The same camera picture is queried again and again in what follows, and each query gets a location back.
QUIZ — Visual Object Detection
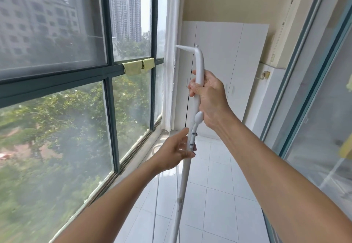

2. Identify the person's left hand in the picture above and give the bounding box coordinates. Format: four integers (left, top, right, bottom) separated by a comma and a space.
152, 128, 197, 173

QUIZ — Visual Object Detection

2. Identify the person's right hand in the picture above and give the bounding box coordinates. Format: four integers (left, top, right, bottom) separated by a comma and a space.
188, 70, 238, 130

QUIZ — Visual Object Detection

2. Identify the white window cleaner pole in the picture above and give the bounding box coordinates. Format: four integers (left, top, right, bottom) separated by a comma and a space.
168, 44, 206, 243

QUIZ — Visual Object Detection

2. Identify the person's right forearm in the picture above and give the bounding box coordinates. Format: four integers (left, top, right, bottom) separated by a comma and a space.
206, 112, 352, 243

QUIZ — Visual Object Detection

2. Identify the person's left forearm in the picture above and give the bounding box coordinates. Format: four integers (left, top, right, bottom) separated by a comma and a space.
53, 156, 165, 243

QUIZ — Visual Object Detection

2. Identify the white cabinet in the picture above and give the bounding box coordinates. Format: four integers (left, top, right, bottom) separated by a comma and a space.
172, 21, 270, 139

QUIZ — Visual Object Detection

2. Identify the yellow-green cleaning cloth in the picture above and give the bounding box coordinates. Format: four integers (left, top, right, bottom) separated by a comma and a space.
122, 57, 155, 76

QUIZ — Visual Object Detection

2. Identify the sliding glass door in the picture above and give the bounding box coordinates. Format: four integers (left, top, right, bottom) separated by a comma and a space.
260, 0, 352, 243

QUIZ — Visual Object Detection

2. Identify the dark green window frame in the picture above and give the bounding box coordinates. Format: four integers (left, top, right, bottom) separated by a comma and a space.
0, 0, 169, 243

